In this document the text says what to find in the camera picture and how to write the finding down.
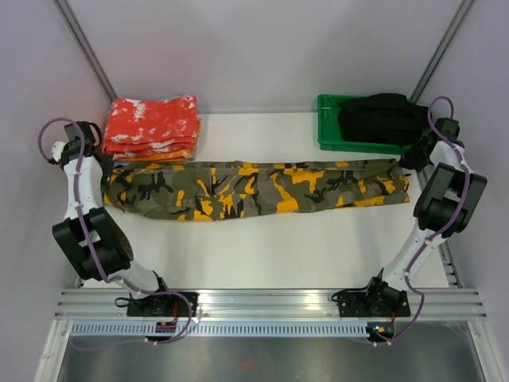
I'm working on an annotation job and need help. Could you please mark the black trousers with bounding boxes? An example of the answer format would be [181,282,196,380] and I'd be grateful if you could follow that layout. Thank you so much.
[337,93,429,147]

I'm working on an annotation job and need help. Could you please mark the camouflage yellow green trousers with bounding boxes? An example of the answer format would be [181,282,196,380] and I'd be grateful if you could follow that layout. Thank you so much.
[102,159,410,221]

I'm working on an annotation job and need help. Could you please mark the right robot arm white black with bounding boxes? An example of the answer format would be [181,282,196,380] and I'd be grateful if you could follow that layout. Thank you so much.
[362,118,488,318]

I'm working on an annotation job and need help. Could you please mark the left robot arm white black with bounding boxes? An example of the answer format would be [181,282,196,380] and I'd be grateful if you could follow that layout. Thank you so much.
[48,118,173,316]

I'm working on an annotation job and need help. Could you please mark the red white folded trousers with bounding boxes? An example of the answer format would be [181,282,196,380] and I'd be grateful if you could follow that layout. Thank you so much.
[103,98,199,148]

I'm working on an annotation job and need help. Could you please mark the orange folded trousers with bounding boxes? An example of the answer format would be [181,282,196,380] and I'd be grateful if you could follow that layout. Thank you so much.
[103,118,202,162]

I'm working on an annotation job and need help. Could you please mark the green plastic tray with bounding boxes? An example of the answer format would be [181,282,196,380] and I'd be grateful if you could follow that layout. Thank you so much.
[317,95,420,154]

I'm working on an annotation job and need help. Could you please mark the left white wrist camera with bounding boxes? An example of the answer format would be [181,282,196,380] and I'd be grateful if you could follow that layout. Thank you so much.
[51,141,66,163]

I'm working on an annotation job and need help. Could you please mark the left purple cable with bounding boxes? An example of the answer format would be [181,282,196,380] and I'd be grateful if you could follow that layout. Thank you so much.
[37,117,194,343]

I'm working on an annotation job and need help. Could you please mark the right corner aluminium post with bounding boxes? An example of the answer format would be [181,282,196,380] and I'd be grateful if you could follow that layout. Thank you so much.
[410,0,477,102]

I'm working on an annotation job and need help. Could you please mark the corner aluminium post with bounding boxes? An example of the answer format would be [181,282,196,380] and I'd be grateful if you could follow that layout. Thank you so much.
[52,0,117,101]
[410,0,477,102]

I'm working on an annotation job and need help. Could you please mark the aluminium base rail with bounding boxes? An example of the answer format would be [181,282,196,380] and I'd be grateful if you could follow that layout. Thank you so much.
[53,288,488,322]

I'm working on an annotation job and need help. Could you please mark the left corner aluminium post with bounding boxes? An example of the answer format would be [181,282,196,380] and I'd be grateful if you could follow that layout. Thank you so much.
[52,0,117,101]

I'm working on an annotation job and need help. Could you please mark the white slotted cable duct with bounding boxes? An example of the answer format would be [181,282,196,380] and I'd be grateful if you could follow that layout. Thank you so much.
[71,321,369,338]

